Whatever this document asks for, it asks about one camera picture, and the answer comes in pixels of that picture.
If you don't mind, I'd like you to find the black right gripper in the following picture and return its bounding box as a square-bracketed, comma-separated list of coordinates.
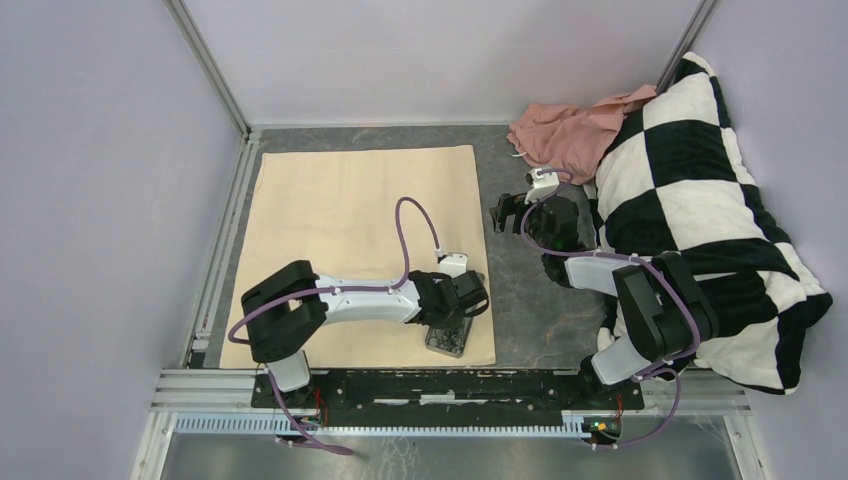
[488, 192, 552, 253]

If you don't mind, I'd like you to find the metal surgical instrument tray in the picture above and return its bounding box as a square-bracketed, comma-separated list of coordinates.
[424, 317, 473, 358]

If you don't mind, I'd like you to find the beige cloth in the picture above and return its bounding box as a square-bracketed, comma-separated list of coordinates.
[218, 144, 497, 370]

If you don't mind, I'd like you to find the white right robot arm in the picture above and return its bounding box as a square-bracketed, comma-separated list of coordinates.
[490, 193, 719, 408]

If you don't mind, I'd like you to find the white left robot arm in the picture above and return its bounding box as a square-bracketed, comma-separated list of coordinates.
[228, 255, 490, 408]

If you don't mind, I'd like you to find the pink crumpled cloth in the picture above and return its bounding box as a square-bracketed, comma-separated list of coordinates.
[507, 85, 657, 185]

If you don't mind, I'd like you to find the black white checkered pillow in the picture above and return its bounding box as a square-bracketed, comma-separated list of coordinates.
[591, 52, 833, 395]

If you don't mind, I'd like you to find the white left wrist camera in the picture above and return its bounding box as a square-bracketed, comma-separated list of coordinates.
[437, 252, 468, 278]

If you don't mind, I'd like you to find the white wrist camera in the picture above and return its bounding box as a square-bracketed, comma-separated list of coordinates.
[524, 167, 560, 205]
[437, 252, 468, 278]

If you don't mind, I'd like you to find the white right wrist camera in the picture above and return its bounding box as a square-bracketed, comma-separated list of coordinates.
[524, 167, 560, 205]

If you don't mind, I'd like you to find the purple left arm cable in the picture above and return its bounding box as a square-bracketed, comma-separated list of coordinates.
[227, 195, 444, 457]

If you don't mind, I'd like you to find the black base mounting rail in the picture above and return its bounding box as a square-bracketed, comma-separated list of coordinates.
[282, 368, 645, 427]

